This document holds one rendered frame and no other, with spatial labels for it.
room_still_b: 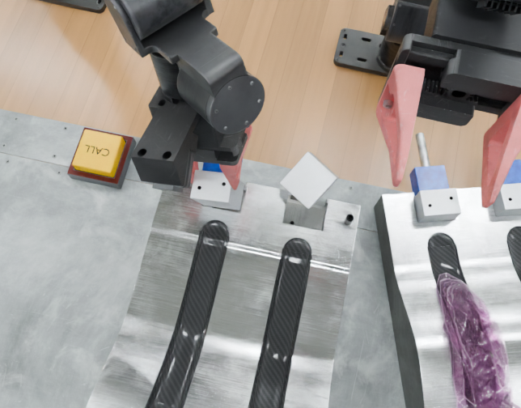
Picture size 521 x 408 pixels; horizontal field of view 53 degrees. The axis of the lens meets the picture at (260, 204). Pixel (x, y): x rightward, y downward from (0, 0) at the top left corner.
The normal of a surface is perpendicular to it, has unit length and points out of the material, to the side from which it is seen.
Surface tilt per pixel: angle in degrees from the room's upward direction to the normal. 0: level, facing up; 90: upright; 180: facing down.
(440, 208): 0
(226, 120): 69
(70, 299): 0
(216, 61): 21
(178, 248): 2
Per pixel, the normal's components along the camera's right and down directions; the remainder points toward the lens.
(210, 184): -0.22, -0.18
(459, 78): -0.25, 0.93
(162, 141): -0.11, -0.64
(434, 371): 0.01, -0.18
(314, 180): -0.20, 0.07
